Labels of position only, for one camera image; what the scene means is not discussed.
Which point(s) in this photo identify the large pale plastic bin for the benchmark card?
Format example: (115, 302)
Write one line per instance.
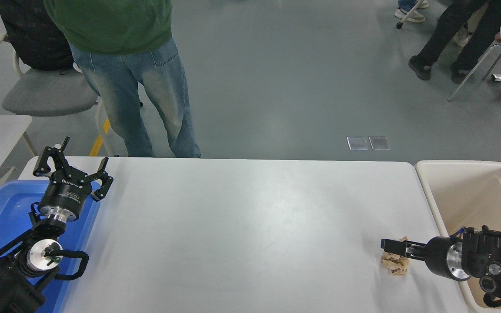
(472, 195)

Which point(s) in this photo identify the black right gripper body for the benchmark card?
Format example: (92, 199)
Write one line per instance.
(437, 256)

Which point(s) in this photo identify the white chair metal legs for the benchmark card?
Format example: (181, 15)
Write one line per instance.
(472, 71)

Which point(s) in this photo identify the white metal bar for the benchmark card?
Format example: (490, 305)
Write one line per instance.
(495, 78)

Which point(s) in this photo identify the tan paper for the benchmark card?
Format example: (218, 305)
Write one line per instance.
(396, 265)

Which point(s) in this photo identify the grey seat white chair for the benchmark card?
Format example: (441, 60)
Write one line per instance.
(46, 93)

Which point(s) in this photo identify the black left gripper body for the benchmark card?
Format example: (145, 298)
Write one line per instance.
(65, 193)

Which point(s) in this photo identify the white rolling chair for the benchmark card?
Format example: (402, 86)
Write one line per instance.
(408, 15)

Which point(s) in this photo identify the black bag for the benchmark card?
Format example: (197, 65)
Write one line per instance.
(28, 39)

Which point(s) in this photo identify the blue plastic tray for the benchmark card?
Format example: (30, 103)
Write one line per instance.
(2, 208)

